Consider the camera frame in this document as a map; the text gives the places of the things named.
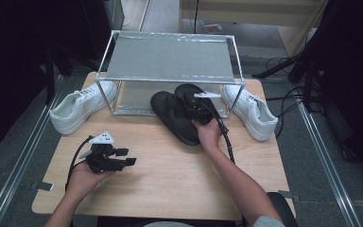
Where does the white sneaker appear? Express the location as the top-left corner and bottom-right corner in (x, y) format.
(221, 84), (279, 142)
(49, 79), (118, 135)

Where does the grey tape piece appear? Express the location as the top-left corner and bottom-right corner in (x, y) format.
(31, 181), (55, 192)
(278, 189), (301, 202)

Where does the dark curtain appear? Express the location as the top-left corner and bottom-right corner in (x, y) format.
(0, 0), (108, 157)

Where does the metal shoe rack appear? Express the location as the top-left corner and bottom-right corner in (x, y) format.
(94, 29), (247, 119)

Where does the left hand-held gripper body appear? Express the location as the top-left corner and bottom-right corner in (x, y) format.
(78, 131), (118, 174)

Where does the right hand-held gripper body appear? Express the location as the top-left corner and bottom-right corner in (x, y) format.
(183, 90), (224, 126)

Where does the black chair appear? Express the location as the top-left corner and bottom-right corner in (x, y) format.
(266, 192), (299, 227)

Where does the black floor cable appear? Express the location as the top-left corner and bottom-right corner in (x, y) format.
(266, 56), (306, 140)

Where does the wooden cabinet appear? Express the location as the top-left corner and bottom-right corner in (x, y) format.
(179, 0), (329, 58)

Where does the black equipment stand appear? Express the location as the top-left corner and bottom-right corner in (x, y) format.
(251, 0), (363, 174)

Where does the left hand-held gripper cable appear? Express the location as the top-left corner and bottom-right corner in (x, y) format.
(64, 135), (95, 192)

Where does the metal floor rail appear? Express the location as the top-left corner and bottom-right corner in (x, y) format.
(0, 74), (66, 227)
(297, 101), (363, 227)

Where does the small red item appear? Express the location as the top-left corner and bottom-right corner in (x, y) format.
(202, 22), (224, 32)

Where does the person's right hand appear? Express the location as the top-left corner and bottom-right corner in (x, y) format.
(191, 117), (223, 152)

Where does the person's left hand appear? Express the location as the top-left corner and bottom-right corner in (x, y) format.
(65, 162), (114, 202)

